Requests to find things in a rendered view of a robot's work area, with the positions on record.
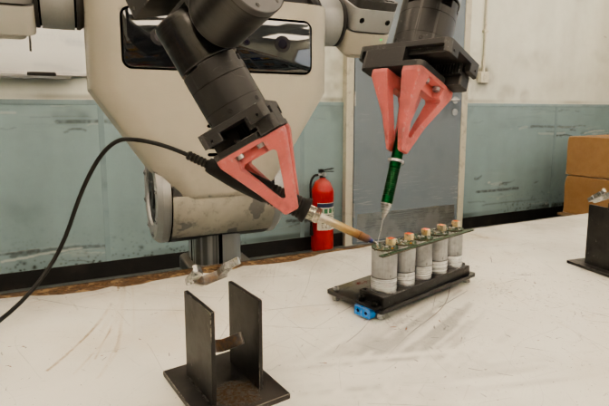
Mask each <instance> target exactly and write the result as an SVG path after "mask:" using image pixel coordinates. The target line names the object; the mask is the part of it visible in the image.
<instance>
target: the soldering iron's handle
mask: <svg viewBox="0 0 609 406"><path fill-rule="evenodd" d="M186 159H187V160H190V161H191V162H194V163H195V164H196V163H197V165H200V166H201V167H204V168H205V171H206V172H207V173H208V174H209V175H211V176H212V177H214V178H216V179H218V180H220V181H221V182H223V183H225V184H226V185H228V186H230V187H231V188H232V189H235V190H237V191H239V192H241V193H243V194H245V195H247V196H249V197H251V198H254V199H256V200H258V201H260V202H265V203H267V205H269V204H270V203H269V202H267V201H266V200H265V199H263V198H262V197H260V196H259V195H258V194H256V193H255V192H254V191H253V190H251V189H250V188H248V187H246V186H245V185H243V184H242V183H241V182H239V181H238V180H236V179H234V178H233V177H231V176H230V175H228V174H227V173H226V172H225V171H223V170H222V169H221V168H220V167H219V166H218V164H217V163H216V161H215V159H206V158H203V157H202V156H201V157H200V156H199V155H197V154H196V153H193V152H192V151H189V152H188V154H187V156H186ZM248 172H249V173H251V174H252V175H253V176H254V177H256V178H257V179H259V180H260V181H261V182H262V183H264V184H265V185H266V186H267V187H269V188H270V189H271V190H273V191H274V192H275V193H276V194H277V195H278V196H279V197H281V198H285V188H282V187H280V186H279V187H278V185H275V184H274V183H273V182H272V181H270V180H268V179H265V178H262V177H260V176H258V175H257V174H255V173H253V172H250V171H248ZM297 200H298V209H296V210H294V211H293V212H291V213H289V215H290V214H291V215H292V216H295V218H298V220H299V221H300V222H303V221H304V219H305V217H306V215H307V213H308V211H309V209H310V207H311V205H312V201H313V199H312V198H303V197H302V196H299V195H298V194H297ZM270 206H271V207H272V206H273V205H271V204H270Z"/></svg>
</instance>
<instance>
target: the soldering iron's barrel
mask: <svg viewBox="0 0 609 406"><path fill-rule="evenodd" d="M322 212H323V210H322V209H321V208H318V207H315V206H313V205H311V207H310V209H309V211H308V213H307V215H306V217H305V218H306V219H309V220H310V221H311V220H312V222H314V223H317V222H318V221H320V222H323V223H325V224H326V225H328V226H330V227H333V228H336V229H338V230H340V231H342V232H344V233H345V234H347V235H350V236H352V237H355V238H357V239H358V240H361V241H363V242H365V243H368V242H369V241H370V238H371V237H370V236H369V235H367V234H365V233H363V232H362V231H360V230H358V229H355V228H353V227H350V226H348V225H346V224H344V223H342V222H340V221H338V220H336V219H334V218H332V217H328V216H326V215H325V214H323V213H322Z"/></svg>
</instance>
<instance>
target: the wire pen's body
mask: <svg viewBox="0 0 609 406"><path fill-rule="evenodd" d="M402 157H403V153H402V152H400V151H398V128H397V132H396V137H395V141H394V144H393V149H392V153H391V157H390V158H388V161H389V162H390V165H389V168H388V173H387V174H388V175H387V177H386V181H385V185H384V186H385V187H384V190H383V193H382V194H383V195H382V201H381V202H386V203H390V204H392V202H393V198H394V194H395V193H394V192H395V189H396V186H397V185H396V184H397V180H398V177H399V172H400V168H401V165H403V164H404V160H402Z"/></svg>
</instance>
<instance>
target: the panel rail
mask: <svg viewBox="0 0 609 406"><path fill-rule="evenodd" d="M471 231H474V229H467V230H461V231H460V232H458V233H454V234H451V235H449V234H447V235H446V236H445V237H439V238H436V239H431V240H430V241H427V242H423V243H420V244H413V246H408V247H405V248H402V249H394V251H392V252H390V253H386V254H383V255H379V257H382V258H384V257H387V256H392V255H396V254H399V253H401V252H405V251H408V250H411V249H414V248H417V247H423V246H426V245H428V244H432V243H435V242H438V241H441V240H444V239H447V238H451V237H455V236H459V235H462V234H465V233H468V232H471Z"/></svg>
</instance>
